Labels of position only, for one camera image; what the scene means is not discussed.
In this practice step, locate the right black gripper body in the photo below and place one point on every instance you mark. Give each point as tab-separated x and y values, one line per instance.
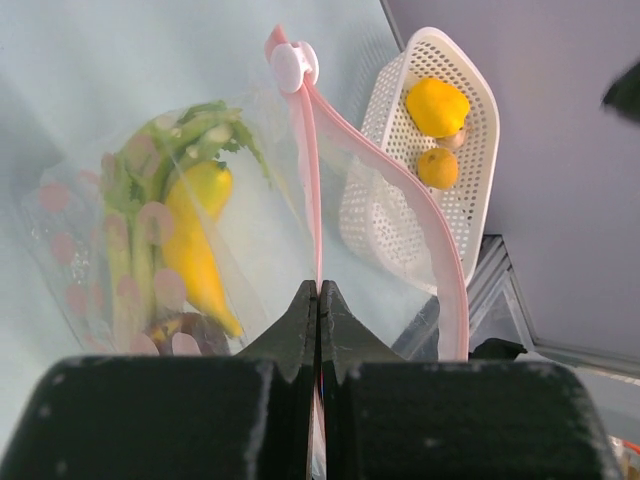
623	95

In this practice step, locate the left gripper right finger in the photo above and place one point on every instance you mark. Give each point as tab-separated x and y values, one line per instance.
387	418

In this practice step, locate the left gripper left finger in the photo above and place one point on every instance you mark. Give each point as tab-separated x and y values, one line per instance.
246	416

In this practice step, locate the clear zip top bag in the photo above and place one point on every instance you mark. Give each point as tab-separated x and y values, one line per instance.
271	237

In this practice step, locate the yellow lemon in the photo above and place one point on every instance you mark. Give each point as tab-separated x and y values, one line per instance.
438	168

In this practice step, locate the yellow banana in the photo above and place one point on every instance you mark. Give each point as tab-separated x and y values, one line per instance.
201	193

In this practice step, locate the green leek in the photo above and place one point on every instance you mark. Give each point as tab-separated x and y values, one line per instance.
135	182

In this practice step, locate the pale garlic bulb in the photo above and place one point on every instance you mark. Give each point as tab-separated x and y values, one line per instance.
457	140

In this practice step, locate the yellow bell pepper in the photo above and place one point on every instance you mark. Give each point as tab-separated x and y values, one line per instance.
438	109

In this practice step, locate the white perforated plastic basket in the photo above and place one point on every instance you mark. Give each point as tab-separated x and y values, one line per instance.
375	220

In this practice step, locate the aluminium frame rail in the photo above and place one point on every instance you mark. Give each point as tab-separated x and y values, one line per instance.
497	310

